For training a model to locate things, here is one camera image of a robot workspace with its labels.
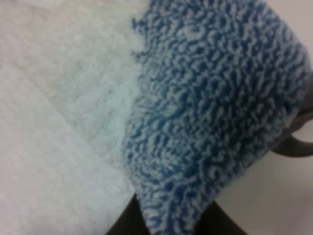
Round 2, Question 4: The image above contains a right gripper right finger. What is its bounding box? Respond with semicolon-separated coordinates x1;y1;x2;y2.
195;201;247;235

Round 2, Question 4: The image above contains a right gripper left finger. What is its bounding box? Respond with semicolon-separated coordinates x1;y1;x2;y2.
106;194;149;235

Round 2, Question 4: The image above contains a blue white striped towel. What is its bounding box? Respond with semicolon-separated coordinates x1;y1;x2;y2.
0;0;313;235

